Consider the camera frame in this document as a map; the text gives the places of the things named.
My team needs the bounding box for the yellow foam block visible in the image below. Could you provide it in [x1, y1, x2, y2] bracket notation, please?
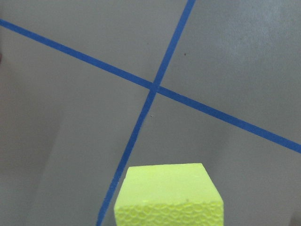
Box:
[114, 163, 224, 226]

